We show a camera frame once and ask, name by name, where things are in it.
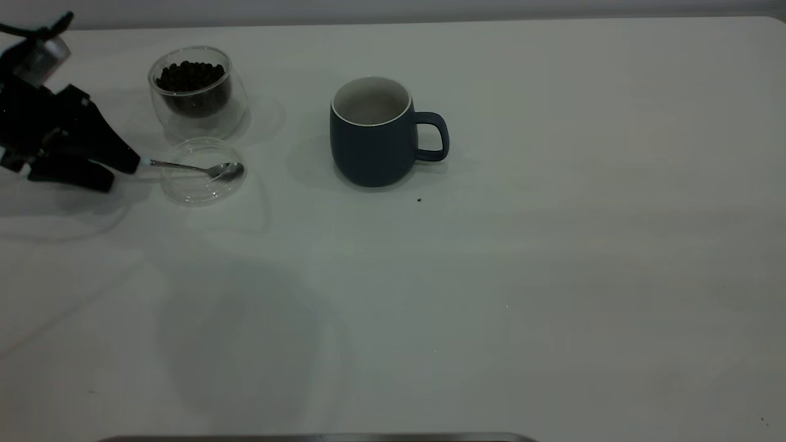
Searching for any silver metal connector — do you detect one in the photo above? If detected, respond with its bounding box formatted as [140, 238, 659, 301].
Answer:
[14, 36, 72, 88]

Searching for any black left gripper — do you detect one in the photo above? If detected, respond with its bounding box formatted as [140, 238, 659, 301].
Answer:
[0, 46, 142, 193]

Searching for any dark grey ceramic mug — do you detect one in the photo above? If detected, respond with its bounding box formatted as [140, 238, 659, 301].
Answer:
[329, 76, 450, 188]

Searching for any clear glass lid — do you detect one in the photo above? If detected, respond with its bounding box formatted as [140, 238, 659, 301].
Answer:
[161, 136, 247, 206]

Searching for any black cable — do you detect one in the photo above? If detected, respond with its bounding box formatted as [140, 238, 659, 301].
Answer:
[0, 11, 75, 39]

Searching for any metal spoon with white handle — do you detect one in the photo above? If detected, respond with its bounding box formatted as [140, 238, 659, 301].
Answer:
[139, 158, 245, 182]

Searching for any dark coffee beans pile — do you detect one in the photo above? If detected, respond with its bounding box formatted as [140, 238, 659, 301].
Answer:
[155, 60, 233, 118]

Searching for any clear double-wall glass cup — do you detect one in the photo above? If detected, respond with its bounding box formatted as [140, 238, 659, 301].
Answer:
[147, 45, 249, 143]

